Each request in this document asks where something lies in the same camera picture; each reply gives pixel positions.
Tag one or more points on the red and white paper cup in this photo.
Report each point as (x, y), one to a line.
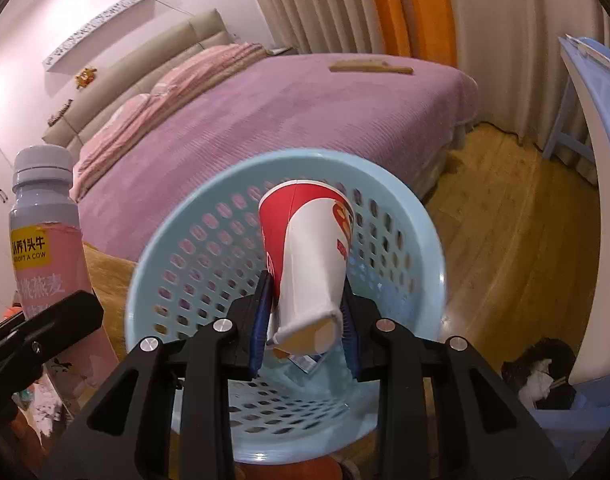
(310, 260)

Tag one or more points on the pink drink bottle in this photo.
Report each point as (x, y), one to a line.
(45, 210)

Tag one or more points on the yellow panda blanket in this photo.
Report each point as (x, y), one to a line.
(110, 280)

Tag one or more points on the beige padded headboard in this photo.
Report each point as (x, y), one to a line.
(150, 65)

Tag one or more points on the light blue plastic basket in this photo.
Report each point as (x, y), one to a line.
(305, 160)

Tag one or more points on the white wall shelf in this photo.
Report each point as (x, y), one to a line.
(100, 20)

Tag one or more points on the orange curtain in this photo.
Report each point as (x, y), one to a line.
(430, 10)
(380, 5)

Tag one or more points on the pink pillow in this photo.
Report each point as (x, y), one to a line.
(210, 65)
(130, 112)

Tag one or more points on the orange plush toy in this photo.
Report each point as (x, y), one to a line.
(86, 77)

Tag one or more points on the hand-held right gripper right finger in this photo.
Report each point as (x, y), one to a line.
(350, 340)

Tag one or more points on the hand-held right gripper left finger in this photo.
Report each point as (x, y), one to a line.
(260, 330)

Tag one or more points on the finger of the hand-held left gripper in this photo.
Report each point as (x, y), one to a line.
(60, 320)

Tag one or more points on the leopard print headband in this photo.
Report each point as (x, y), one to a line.
(60, 112)

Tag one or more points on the black trash bag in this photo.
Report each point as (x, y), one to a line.
(555, 355)

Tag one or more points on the beige curtain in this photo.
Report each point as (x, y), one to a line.
(310, 5)
(510, 35)

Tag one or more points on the grey nightstand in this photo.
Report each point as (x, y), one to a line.
(280, 51)

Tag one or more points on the wooden bed brush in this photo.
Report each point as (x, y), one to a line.
(370, 66)

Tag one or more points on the pink folded quilt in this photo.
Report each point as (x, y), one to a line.
(115, 150)

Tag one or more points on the book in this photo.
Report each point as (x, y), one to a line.
(597, 52)

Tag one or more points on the bed with purple cover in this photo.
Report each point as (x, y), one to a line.
(285, 110)

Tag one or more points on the printed snack packet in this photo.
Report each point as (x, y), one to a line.
(305, 362)

